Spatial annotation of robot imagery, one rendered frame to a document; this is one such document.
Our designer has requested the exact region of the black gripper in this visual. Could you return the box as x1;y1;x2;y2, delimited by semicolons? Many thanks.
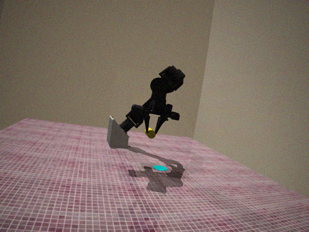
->
131;93;180;134

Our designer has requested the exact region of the yellow tall cylinder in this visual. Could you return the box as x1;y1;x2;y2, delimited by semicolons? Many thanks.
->
145;128;156;139

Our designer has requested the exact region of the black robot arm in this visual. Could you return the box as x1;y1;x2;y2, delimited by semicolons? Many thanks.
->
119;66;185;134

